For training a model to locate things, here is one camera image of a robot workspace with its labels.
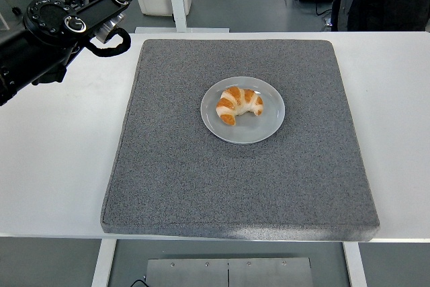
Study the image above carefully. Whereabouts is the grey round plate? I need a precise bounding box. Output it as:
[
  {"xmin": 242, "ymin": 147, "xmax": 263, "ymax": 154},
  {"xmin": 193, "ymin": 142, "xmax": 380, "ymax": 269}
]
[{"xmin": 200, "ymin": 76, "xmax": 286, "ymax": 145}]

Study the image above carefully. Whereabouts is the grey speckled mat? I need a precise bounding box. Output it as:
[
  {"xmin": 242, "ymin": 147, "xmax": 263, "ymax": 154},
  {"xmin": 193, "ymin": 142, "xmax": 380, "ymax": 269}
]
[{"xmin": 100, "ymin": 39, "xmax": 381, "ymax": 243}]

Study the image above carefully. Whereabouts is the grey metal plate with screws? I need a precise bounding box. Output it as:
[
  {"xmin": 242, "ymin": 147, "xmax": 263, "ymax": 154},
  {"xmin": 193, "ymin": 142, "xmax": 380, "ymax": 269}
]
[{"xmin": 144, "ymin": 257, "xmax": 314, "ymax": 287}]

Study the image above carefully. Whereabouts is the croissant bread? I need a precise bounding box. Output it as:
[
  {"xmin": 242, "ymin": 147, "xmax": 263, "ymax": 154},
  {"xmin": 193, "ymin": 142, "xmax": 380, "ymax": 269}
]
[{"xmin": 215, "ymin": 86, "xmax": 264, "ymax": 126}]

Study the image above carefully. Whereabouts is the white table leg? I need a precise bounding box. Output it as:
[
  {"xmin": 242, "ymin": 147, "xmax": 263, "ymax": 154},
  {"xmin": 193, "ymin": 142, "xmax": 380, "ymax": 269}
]
[
  {"xmin": 342, "ymin": 242, "xmax": 368, "ymax": 287},
  {"xmin": 91, "ymin": 239, "xmax": 118, "ymax": 287}
]

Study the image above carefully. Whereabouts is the thin black floor cable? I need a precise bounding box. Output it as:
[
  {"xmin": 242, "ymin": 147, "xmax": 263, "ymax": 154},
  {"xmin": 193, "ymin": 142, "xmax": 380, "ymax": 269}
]
[{"xmin": 314, "ymin": 0, "xmax": 333, "ymax": 17}]

